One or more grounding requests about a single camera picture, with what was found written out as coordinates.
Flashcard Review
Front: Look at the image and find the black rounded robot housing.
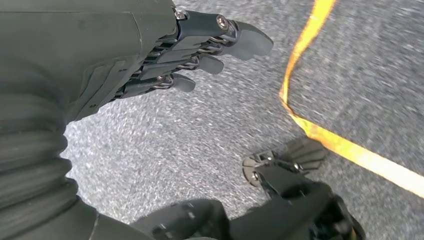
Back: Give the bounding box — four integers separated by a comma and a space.
130, 198, 233, 240

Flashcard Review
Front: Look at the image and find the yellow floor tape line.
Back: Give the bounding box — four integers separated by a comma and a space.
279, 0, 424, 200

